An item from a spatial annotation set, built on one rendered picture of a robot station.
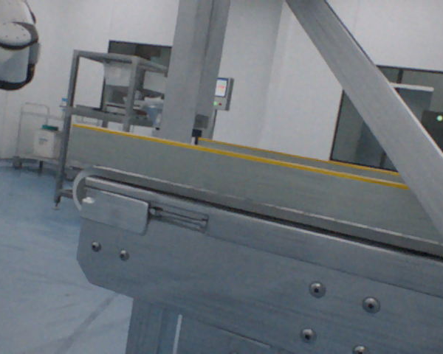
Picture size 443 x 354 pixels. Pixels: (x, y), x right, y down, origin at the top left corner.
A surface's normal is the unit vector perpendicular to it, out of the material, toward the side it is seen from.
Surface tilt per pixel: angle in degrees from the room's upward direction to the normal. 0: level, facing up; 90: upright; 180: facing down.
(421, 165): 87
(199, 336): 90
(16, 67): 115
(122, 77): 90
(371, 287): 90
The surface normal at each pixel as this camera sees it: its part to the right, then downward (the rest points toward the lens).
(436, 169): -0.82, -0.14
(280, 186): -0.39, 0.03
